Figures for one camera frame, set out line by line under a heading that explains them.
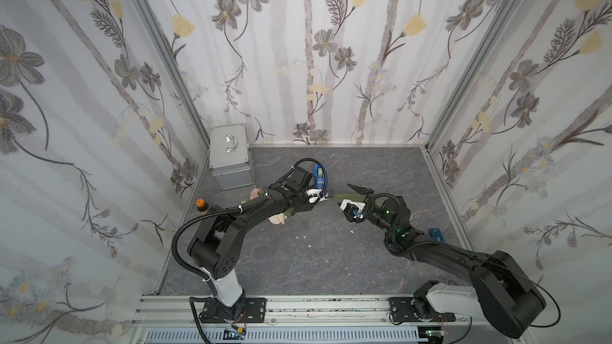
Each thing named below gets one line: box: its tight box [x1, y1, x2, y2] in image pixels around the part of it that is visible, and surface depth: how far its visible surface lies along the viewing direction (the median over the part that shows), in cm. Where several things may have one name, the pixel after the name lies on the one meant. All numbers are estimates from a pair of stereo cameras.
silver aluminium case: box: [208, 122, 256, 192], surface depth 100 cm
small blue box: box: [428, 227, 445, 243], surface depth 92 cm
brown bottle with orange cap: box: [195, 198, 210, 212], surface depth 91 cm
